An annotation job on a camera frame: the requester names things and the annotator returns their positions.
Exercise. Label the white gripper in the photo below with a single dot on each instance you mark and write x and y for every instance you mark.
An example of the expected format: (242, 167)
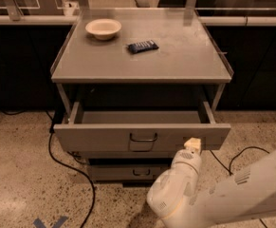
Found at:
(188, 157)

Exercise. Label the grey top drawer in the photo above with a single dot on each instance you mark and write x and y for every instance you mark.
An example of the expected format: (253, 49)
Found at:
(139, 131)

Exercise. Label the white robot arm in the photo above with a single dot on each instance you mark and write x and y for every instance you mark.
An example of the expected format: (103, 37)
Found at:
(248, 194)

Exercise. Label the grey cabinet table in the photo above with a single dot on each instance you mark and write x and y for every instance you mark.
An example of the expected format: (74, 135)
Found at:
(187, 70)

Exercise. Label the blue snack packet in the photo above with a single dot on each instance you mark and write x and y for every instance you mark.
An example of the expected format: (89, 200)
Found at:
(144, 46)

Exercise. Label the black plug adapter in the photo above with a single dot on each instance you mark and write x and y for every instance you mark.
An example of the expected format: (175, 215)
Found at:
(57, 119)

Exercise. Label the white ceramic bowl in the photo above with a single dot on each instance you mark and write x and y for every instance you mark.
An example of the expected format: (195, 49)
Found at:
(103, 29)

